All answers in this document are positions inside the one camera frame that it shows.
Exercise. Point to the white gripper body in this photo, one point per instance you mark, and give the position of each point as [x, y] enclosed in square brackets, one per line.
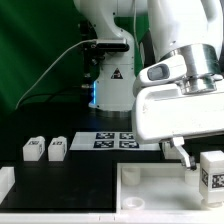
[161, 113]

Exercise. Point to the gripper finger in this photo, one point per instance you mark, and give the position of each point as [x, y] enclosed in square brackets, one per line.
[187, 161]

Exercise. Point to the white square tabletop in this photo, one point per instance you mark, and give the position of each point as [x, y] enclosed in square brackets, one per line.
[159, 187]

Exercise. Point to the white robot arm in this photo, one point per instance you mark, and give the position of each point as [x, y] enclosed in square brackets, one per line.
[191, 28]

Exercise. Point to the white marker sheet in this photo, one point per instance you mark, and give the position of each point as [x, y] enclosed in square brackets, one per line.
[109, 141]

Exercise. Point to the white left obstacle block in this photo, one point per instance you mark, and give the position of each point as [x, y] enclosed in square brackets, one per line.
[7, 180]

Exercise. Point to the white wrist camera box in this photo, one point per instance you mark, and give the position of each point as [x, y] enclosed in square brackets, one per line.
[164, 72]

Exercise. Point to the black rear camera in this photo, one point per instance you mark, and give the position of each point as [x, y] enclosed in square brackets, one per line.
[94, 53]

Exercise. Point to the white front rail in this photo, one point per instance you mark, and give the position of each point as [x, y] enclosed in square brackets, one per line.
[204, 218]

